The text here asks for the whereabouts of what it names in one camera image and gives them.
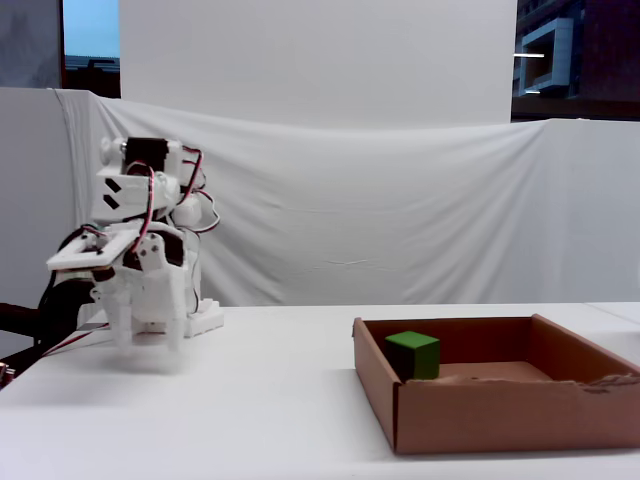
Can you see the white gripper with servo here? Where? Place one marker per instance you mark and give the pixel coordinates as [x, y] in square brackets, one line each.
[159, 290]

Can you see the green cube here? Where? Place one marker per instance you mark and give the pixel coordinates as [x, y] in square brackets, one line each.
[412, 355]

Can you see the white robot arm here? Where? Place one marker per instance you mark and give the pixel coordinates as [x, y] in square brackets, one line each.
[130, 190]

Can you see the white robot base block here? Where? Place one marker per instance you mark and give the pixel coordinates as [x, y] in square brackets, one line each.
[205, 320]

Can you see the brown cardboard box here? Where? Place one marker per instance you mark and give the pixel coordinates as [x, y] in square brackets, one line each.
[500, 420]

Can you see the dark brown bar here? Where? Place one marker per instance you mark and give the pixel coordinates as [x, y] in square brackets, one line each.
[17, 315]

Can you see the small dark object at table edge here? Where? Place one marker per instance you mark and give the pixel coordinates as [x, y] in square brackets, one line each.
[5, 375]

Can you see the white partition board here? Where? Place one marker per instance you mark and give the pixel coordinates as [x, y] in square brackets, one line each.
[30, 200]

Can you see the white draped cloth backdrop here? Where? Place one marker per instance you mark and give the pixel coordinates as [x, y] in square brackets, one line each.
[375, 210]

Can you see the white board panel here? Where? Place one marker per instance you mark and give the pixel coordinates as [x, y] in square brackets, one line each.
[320, 60]

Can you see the white wrist camera mount plate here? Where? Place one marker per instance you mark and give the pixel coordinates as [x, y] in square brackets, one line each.
[85, 255]

